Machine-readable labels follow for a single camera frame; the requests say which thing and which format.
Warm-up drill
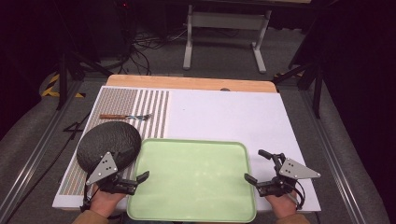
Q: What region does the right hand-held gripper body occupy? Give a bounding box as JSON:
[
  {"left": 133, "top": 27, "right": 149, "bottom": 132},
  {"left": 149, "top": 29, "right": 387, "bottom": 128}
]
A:
[{"left": 256, "top": 152, "right": 321, "bottom": 198}]

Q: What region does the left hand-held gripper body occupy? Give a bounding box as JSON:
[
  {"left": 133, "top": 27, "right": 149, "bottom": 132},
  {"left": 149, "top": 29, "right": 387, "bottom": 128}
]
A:
[{"left": 85, "top": 151, "right": 139, "bottom": 196}]

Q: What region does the person's left hand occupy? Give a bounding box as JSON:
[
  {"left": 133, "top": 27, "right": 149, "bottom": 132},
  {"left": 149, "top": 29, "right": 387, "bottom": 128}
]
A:
[{"left": 89, "top": 184, "right": 127, "bottom": 218}]

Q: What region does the person's right hand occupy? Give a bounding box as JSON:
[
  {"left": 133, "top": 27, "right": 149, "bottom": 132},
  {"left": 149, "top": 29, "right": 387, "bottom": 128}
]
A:
[{"left": 264, "top": 190, "right": 298, "bottom": 219}]

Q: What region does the black textured round plate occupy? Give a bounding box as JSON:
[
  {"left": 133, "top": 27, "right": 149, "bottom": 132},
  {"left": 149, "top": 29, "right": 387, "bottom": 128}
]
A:
[{"left": 76, "top": 120, "right": 143, "bottom": 175}]

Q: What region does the white table board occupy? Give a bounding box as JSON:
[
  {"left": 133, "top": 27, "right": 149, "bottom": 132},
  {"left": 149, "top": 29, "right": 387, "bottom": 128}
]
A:
[{"left": 51, "top": 86, "right": 321, "bottom": 213}]

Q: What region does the light green plastic tray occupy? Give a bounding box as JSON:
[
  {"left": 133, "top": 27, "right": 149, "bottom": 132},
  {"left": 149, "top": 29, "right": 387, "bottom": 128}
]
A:
[{"left": 126, "top": 138, "right": 258, "bottom": 223}]

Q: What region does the black tape floor mark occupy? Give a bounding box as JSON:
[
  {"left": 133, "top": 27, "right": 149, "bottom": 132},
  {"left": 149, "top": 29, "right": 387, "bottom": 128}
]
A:
[{"left": 63, "top": 112, "right": 92, "bottom": 133}]

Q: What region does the striped woven placemat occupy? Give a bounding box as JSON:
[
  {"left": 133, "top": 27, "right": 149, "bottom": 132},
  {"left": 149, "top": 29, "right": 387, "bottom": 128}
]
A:
[{"left": 59, "top": 87, "right": 171, "bottom": 196}]

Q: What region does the black tripod stand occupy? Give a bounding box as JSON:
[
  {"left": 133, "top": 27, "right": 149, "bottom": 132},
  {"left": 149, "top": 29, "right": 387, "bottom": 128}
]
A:
[
  {"left": 272, "top": 60, "right": 324, "bottom": 119},
  {"left": 55, "top": 50, "right": 115, "bottom": 111}
]

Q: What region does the yellow black hazard tape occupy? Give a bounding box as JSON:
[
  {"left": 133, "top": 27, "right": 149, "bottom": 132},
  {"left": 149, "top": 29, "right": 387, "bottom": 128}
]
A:
[{"left": 41, "top": 73, "right": 87, "bottom": 99}]

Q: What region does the right hand-held gripper cable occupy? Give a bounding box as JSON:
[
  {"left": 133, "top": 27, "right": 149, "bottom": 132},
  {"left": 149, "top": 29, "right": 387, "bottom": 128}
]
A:
[{"left": 291, "top": 179, "right": 306, "bottom": 210}]

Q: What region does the hand-held gripper cable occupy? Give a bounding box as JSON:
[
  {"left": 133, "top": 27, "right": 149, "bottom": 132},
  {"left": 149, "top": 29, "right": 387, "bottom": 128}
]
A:
[
  {"left": 80, "top": 183, "right": 94, "bottom": 213},
  {"left": 291, "top": 179, "right": 306, "bottom": 210}
]

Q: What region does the left hand-held gripper cable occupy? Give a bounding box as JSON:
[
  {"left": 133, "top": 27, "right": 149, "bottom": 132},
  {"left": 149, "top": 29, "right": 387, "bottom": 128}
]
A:
[{"left": 80, "top": 183, "right": 94, "bottom": 213}]

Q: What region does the wooden handled metal fork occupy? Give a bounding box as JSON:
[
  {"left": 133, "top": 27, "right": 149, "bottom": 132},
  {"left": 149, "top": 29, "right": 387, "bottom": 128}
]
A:
[{"left": 99, "top": 113, "right": 154, "bottom": 121}]

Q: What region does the aluminium floor rail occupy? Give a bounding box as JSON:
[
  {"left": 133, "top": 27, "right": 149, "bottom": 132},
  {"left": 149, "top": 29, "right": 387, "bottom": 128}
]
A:
[
  {"left": 299, "top": 89, "right": 366, "bottom": 224},
  {"left": 0, "top": 79, "right": 84, "bottom": 217}
]

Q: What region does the thin black floor cable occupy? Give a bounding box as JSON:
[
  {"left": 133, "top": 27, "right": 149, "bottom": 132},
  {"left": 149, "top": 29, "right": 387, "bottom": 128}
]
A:
[{"left": 6, "top": 133, "right": 78, "bottom": 223}]

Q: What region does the tangle of black floor cables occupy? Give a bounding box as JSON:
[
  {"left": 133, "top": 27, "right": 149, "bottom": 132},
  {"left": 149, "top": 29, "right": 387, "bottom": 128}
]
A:
[{"left": 118, "top": 27, "right": 188, "bottom": 77}]

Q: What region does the white metal desk frame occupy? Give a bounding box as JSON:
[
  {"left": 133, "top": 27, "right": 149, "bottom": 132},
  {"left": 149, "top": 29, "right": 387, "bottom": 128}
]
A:
[{"left": 182, "top": 4, "right": 273, "bottom": 75}]

